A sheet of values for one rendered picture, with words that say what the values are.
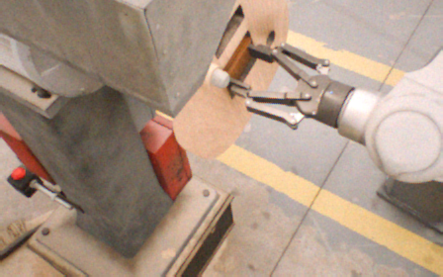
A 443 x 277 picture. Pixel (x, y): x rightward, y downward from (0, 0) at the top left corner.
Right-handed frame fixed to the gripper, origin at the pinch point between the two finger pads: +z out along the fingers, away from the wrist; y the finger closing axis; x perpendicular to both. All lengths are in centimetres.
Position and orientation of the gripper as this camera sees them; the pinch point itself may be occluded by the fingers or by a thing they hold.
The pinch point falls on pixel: (241, 66)
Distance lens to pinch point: 90.6
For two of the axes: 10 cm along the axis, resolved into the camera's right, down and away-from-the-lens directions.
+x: -2.1, -4.2, -8.8
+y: 5.1, -8.2, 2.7
